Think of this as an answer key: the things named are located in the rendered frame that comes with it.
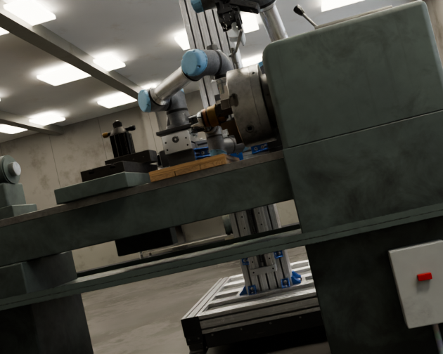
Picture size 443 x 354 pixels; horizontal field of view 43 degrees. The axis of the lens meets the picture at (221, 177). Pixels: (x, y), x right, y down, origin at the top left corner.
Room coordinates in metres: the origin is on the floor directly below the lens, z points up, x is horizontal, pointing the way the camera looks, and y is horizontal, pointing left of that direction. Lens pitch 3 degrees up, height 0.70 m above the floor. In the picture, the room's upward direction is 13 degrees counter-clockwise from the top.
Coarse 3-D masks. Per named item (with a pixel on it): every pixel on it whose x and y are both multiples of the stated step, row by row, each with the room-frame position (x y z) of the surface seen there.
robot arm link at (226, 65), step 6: (222, 54) 2.51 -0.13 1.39; (222, 60) 2.50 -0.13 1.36; (228, 60) 2.53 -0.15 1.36; (222, 66) 2.51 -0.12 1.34; (228, 66) 2.53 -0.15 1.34; (222, 72) 2.53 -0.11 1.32; (216, 78) 2.56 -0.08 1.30; (222, 78) 2.54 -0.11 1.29; (222, 84) 2.55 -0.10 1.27; (222, 90) 2.56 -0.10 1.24; (228, 132) 2.58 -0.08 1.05; (234, 138) 2.56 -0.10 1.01; (234, 144) 2.54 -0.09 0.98; (240, 144) 2.57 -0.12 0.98; (234, 150) 2.55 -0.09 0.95; (240, 150) 2.59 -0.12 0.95; (246, 150) 2.63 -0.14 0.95
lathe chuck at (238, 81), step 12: (228, 72) 2.15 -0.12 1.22; (240, 72) 2.11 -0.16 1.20; (228, 84) 2.09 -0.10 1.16; (240, 84) 2.08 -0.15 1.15; (240, 96) 2.06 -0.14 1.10; (252, 96) 2.06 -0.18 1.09; (240, 108) 2.07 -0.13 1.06; (252, 108) 2.06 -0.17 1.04; (240, 120) 2.08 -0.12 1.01; (252, 120) 2.08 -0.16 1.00; (240, 132) 2.11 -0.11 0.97; (252, 132) 2.11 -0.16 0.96; (252, 144) 2.19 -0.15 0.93
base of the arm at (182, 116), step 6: (180, 108) 2.85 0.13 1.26; (186, 108) 2.88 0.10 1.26; (168, 114) 2.86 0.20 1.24; (174, 114) 2.84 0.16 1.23; (180, 114) 2.84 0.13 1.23; (186, 114) 2.86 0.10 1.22; (168, 120) 2.87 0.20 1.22; (174, 120) 2.83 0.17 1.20; (180, 120) 2.83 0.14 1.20; (186, 120) 2.85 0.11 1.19; (168, 126) 2.85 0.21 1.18; (174, 126) 2.83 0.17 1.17
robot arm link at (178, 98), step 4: (180, 92) 2.86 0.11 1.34; (172, 96) 2.82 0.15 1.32; (176, 96) 2.84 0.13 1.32; (180, 96) 2.85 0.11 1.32; (184, 96) 2.89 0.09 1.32; (172, 100) 2.82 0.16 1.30; (176, 100) 2.84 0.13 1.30; (180, 100) 2.85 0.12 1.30; (184, 100) 2.87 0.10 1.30; (172, 104) 2.83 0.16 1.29; (176, 104) 2.84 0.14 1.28; (180, 104) 2.85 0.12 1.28; (184, 104) 2.87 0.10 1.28; (168, 108) 2.84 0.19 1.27; (172, 108) 2.84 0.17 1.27; (176, 108) 2.84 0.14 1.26
